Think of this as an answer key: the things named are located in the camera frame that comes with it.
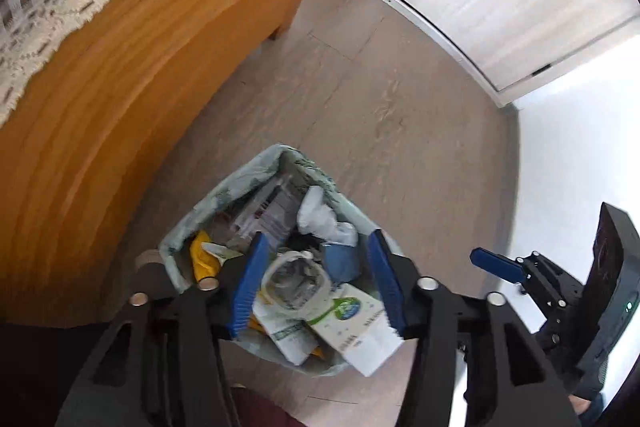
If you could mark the white green paper box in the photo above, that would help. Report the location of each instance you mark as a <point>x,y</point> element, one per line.
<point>285,337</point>

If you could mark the yellow wrapper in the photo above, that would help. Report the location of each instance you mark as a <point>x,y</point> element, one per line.
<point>200,257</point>

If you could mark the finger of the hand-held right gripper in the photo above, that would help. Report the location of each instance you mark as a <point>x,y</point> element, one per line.
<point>492,263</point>

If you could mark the white printed packaging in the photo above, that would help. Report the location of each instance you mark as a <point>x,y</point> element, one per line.
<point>265,212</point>

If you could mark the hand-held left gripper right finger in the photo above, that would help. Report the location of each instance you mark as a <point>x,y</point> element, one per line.
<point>387,287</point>

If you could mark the white milk carton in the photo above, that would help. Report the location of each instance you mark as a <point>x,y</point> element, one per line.
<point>350,322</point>

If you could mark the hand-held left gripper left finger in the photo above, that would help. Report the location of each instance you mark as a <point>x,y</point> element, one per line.
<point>247,292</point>

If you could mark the trash bin with green liner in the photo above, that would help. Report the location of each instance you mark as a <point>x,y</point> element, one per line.
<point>240,179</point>

